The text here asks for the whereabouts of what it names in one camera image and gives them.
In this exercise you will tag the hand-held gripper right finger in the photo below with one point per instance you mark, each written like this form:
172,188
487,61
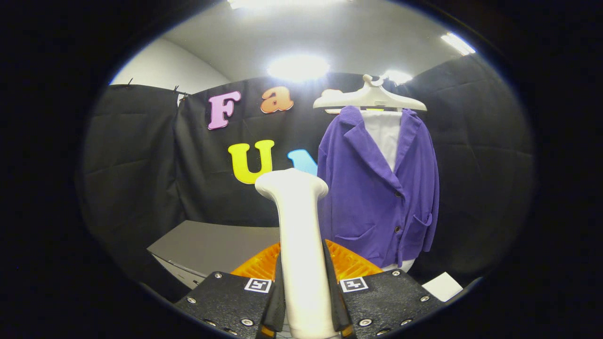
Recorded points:
335,301

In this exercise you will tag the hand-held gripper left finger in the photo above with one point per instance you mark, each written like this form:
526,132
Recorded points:
278,301

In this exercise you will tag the grey cabinet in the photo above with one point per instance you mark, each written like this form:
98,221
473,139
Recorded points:
221,240

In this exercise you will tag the white paper sheet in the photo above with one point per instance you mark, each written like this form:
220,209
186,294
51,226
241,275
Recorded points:
443,286

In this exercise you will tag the black backdrop cloth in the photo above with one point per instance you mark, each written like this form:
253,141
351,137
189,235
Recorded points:
202,179
480,165
132,165

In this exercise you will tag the white mannequin torso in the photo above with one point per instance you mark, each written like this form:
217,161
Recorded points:
384,134

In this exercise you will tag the white plastic hanger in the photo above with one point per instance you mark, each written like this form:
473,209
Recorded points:
372,96

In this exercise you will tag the large ceiling light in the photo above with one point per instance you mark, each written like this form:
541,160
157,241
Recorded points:
282,3

